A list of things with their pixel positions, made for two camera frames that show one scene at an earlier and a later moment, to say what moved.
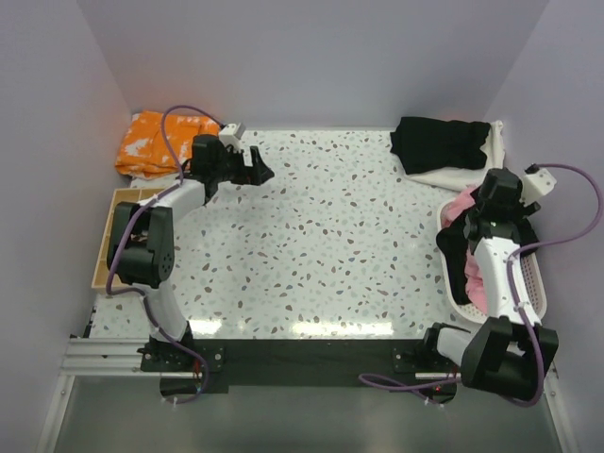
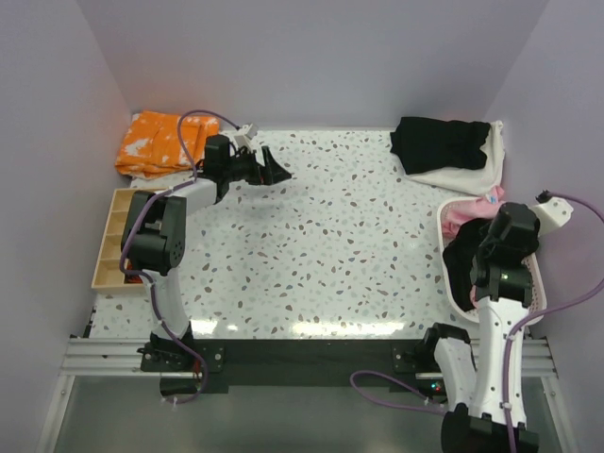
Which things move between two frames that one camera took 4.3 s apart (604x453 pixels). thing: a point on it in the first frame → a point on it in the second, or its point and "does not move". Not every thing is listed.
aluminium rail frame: (104, 357) does not move
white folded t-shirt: (461, 179) does not move
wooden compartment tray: (119, 195) does not move
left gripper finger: (261, 172) → (277, 173)
